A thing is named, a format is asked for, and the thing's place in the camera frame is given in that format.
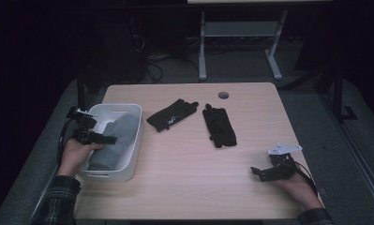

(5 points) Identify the person's left hand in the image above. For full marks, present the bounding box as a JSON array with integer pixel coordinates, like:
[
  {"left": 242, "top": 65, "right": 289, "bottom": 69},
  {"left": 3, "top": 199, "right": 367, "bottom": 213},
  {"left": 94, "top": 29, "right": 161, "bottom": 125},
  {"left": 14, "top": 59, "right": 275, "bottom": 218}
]
[{"left": 58, "top": 140, "right": 104, "bottom": 177}]

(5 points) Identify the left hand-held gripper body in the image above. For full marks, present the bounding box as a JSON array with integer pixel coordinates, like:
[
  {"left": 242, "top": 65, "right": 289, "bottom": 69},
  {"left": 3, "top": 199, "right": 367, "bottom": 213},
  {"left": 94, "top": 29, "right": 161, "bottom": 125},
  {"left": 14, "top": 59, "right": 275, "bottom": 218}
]
[{"left": 66, "top": 107, "right": 97, "bottom": 145}]

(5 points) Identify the aluminium floor rail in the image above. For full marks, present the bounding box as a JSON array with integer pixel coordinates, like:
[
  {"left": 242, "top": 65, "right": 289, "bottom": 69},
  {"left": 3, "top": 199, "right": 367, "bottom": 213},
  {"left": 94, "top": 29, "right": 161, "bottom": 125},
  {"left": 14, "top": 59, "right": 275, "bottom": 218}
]
[
  {"left": 28, "top": 125, "right": 82, "bottom": 225},
  {"left": 319, "top": 93, "right": 374, "bottom": 217}
]

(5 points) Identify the bundle of floor cables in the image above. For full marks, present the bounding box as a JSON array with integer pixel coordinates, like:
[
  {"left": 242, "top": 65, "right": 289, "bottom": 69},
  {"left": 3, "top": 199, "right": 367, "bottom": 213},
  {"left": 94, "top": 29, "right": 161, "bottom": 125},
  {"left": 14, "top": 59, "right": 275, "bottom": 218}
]
[{"left": 145, "top": 52, "right": 202, "bottom": 83}]

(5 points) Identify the black metal stand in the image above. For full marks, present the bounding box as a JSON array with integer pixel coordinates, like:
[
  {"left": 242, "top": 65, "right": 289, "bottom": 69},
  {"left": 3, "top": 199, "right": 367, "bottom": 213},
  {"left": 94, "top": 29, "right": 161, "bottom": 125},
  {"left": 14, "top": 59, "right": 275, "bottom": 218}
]
[
  {"left": 66, "top": 69, "right": 89, "bottom": 120},
  {"left": 331, "top": 65, "right": 359, "bottom": 123}
]

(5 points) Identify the plain black glove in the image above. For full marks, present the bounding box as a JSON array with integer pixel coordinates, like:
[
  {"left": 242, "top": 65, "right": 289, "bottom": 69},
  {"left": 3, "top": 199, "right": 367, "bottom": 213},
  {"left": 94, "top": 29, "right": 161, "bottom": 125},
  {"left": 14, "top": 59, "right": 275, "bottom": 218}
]
[{"left": 202, "top": 103, "right": 238, "bottom": 149}]

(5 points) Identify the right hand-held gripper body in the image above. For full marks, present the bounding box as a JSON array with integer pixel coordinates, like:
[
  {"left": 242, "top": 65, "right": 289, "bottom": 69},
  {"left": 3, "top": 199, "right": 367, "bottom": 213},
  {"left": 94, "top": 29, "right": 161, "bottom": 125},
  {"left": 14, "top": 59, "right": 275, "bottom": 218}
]
[{"left": 267, "top": 142, "right": 303, "bottom": 183}]

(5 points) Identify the person's right hand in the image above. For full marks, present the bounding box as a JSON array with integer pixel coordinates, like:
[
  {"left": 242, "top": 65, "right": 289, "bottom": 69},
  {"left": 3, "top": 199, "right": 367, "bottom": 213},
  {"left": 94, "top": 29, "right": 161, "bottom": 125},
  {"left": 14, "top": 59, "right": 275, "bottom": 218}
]
[{"left": 272, "top": 173, "right": 314, "bottom": 204}]

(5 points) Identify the white plastic bin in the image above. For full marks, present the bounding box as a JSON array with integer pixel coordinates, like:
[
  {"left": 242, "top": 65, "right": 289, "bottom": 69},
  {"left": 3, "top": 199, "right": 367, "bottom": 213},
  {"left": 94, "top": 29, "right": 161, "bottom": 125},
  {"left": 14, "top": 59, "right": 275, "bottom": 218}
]
[{"left": 80, "top": 103, "right": 143, "bottom": 182}]

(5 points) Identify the white metal desk frame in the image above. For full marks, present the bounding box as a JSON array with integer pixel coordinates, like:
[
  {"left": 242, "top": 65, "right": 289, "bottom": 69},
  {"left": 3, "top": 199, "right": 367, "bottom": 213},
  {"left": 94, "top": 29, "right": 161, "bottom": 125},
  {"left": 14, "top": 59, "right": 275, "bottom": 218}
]
[{"left": 198, "top": 8, "right": 289, "bottom": 82}]

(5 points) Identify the right hand-held gripper black cable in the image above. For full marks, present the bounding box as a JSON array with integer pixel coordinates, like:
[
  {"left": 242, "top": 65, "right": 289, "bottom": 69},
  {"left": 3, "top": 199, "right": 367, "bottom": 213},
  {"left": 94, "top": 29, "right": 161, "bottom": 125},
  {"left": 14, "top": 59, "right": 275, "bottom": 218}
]
[{"left": 292, "top": 160, "right": 319, "bottom": 196}]

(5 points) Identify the black glove with white print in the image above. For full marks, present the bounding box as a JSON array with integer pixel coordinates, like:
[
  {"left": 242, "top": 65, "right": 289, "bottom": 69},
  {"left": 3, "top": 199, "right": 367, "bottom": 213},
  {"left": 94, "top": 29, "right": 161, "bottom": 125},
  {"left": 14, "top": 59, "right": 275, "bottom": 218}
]
[{"left": 145, "top": 98, "right": 200, "bottom": 133}]

